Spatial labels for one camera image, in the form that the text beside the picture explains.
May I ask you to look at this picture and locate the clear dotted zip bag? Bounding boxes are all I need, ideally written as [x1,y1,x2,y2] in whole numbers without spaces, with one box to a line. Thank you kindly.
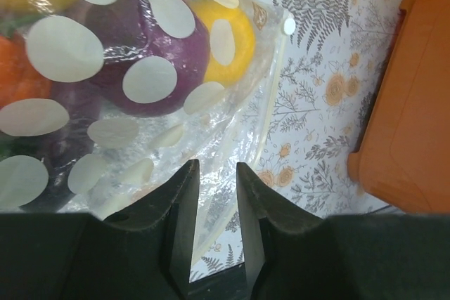
[0,0,298,269]

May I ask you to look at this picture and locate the fake orange carrot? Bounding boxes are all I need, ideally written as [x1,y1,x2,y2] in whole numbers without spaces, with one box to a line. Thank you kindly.
[1,35,51,107]

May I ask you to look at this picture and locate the fake purple onion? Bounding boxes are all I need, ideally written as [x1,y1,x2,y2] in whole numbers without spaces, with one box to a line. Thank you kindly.
[64,0,210,117]

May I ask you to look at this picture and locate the fake yellow fruit in bag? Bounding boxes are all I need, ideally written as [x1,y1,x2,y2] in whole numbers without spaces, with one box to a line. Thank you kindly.
[191,0,255,87]

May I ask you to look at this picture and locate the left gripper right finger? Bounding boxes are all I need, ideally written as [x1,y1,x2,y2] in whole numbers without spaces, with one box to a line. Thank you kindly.
[236,162,334,299]

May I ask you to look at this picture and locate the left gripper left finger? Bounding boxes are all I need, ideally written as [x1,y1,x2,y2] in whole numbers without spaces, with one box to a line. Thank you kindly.
[101,159,200,299]

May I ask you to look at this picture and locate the orange plastic basin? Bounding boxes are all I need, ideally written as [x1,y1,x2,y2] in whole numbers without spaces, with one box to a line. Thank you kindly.
[347,0,449,213]

